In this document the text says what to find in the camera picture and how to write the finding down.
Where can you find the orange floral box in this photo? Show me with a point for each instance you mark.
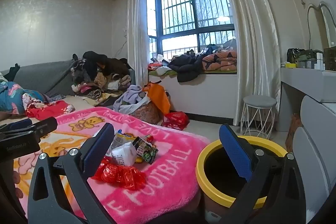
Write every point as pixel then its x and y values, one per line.
pixel 294 132

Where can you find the red printed blanket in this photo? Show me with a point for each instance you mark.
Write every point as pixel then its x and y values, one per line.
pixel 50 109

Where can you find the pile of clothes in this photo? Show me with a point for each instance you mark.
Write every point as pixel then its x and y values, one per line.
pixel 105 66

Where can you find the grey sofa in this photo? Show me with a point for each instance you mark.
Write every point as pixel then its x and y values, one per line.
pixel 34 77

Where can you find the green handbag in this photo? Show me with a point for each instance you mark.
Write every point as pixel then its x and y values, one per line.
pixel 296 54

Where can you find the pink bear printed blanket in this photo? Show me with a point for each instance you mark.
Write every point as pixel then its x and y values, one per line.
pixel 162 176

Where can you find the cream satin curtain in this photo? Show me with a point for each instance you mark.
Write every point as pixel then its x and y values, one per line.
pixel 252 43
pixel 136 29

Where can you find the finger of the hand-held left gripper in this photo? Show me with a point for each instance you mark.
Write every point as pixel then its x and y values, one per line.
pixel 44 125
pixel 15 125

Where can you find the barred window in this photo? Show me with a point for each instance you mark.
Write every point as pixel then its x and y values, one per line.
pixel 194 3

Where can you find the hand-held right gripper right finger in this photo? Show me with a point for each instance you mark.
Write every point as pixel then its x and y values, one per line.
pixel 233 150

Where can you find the black sock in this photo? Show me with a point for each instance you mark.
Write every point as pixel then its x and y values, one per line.
pixel 14 70

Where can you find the yellow white snack bag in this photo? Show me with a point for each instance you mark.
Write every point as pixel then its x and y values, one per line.
pixel 122 138

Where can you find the red plastic wrapper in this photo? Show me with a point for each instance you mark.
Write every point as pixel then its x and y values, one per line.
pixel 118 174

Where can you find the grey storage box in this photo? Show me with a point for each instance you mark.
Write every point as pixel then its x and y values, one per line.
pixel 307 64

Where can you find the blue floral quilt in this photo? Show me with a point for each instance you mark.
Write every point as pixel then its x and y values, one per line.
pixel 13 98

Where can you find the yellow rimmed black bin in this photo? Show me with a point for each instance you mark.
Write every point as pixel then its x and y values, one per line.
pixel 200 169

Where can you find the person's left hand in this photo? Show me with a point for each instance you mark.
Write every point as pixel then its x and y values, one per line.
pixel 17 178

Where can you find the orange patterned quilt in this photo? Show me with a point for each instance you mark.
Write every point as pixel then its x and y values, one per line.
pixel 220 61

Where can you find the lavender clothes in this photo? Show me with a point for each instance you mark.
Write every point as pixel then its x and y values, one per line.
pixel 131 94

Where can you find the red plastic bag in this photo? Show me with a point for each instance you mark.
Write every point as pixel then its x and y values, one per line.
pixel 176 119

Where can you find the orange bag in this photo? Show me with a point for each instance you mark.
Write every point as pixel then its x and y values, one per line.
pixel 157 98

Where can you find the white window seat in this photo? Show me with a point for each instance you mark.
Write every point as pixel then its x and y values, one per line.
pixel 204 92

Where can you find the green snack packet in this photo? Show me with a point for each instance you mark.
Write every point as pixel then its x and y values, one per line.
pixel 144 150

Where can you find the curvy framed mirror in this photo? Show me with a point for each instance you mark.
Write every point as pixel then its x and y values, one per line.
pixel 317 27

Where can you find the small clothes heap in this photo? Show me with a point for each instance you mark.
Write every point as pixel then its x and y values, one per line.
pixel 160 66

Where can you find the black jacket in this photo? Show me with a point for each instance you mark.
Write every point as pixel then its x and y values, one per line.
pixel 186 66

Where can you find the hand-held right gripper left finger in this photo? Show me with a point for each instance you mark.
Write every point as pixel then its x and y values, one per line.
pixel 98 150

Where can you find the dark organizer box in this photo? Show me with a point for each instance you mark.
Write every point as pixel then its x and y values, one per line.
pixel 330 58

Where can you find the white dressing table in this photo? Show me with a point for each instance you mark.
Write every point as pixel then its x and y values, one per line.
pixel 302 77

